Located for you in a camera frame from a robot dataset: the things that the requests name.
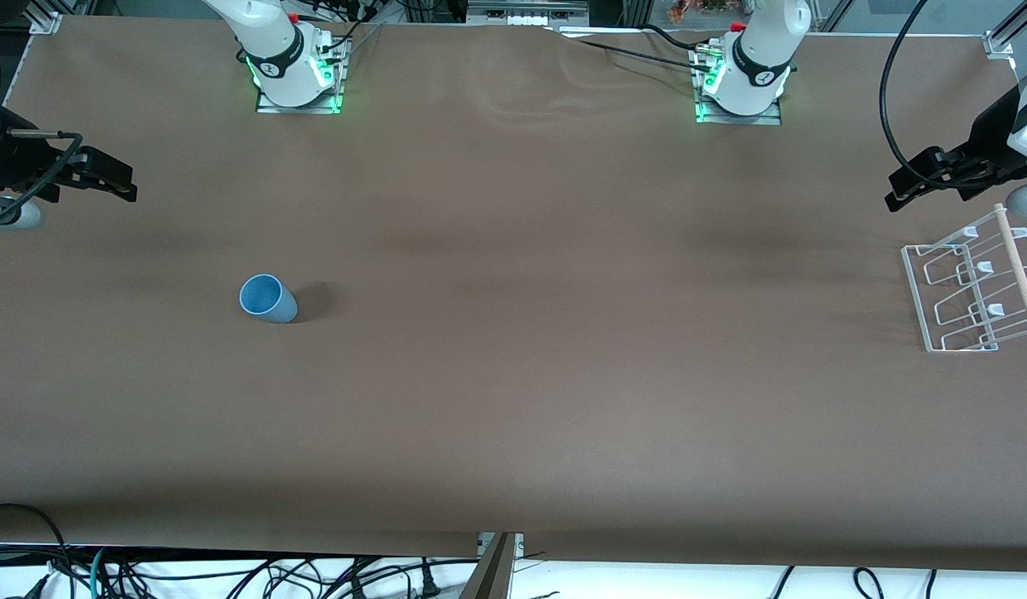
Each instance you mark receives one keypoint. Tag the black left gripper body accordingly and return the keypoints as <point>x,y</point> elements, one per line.
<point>985,142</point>

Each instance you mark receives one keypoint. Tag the grey socket strip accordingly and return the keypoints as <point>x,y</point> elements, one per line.
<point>526,10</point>

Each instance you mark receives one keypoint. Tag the metal table leg bracket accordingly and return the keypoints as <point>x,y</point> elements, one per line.
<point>493,570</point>

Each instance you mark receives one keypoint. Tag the blue plastic cup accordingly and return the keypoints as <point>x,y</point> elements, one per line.
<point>268,299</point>

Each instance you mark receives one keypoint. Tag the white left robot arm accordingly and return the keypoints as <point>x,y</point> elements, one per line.
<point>759,58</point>

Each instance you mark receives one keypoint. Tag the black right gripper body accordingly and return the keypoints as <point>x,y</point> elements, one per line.
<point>22,160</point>

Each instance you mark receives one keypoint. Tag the aluminium frame profile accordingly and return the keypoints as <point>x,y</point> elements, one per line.
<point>46,15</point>
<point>1013,33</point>

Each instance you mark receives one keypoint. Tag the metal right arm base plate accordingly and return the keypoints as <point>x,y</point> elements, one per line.
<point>268,106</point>

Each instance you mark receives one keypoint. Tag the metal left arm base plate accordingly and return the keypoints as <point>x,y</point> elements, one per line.
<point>765,119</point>

